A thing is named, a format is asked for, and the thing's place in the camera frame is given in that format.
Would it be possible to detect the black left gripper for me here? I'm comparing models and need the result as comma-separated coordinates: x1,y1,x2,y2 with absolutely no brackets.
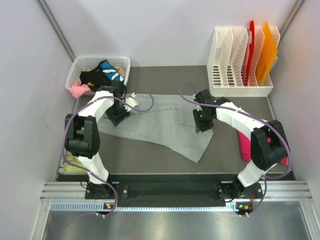
105,100,131,127

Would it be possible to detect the grey t shirt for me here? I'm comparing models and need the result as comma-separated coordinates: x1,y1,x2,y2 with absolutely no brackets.
98,94,214,163

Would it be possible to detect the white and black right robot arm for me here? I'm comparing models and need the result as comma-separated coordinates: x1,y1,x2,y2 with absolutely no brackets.
193,89,290,198

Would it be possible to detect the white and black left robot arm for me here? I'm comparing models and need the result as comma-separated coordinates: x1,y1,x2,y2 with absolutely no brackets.
64,81,130,199

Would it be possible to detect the black and blue t shirt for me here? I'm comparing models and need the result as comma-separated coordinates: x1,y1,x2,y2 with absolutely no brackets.
79,59,125,88

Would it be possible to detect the light pink t shirt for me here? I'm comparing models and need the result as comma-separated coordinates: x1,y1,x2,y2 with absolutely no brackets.
68,82,90,99

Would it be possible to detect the folded magenta t shirt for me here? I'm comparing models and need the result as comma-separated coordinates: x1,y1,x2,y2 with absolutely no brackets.
237,131,288,167

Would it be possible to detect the white file organiser rack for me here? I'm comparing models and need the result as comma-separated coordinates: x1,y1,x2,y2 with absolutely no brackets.
206,27,273,97

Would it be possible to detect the white plastic laundry basket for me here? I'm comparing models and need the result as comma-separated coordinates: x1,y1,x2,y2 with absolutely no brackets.
65,55,131,91

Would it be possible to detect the green children's book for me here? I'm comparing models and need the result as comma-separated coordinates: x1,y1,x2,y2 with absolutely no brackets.
61,151,87,175

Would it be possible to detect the orange plastic folder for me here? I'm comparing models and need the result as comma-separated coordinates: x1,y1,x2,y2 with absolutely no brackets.
255,21,281,86

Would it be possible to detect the red plastic folder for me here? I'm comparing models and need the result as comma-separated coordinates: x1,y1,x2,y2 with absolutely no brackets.
245,20,255,87

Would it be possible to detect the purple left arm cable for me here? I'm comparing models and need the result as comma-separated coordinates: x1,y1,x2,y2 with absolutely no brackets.
61,90,155,218

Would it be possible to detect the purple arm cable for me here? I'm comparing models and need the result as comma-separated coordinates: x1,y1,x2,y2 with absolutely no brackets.
61,90,155,218
179,82,293,218

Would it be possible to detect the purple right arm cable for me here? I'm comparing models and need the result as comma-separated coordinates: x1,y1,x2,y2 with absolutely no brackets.
179,82,293,218

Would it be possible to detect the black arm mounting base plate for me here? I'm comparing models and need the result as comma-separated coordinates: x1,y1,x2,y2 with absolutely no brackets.
84,173,263,207

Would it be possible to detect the aluminium frame rail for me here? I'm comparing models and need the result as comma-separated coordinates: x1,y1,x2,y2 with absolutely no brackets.
40,181,313,213

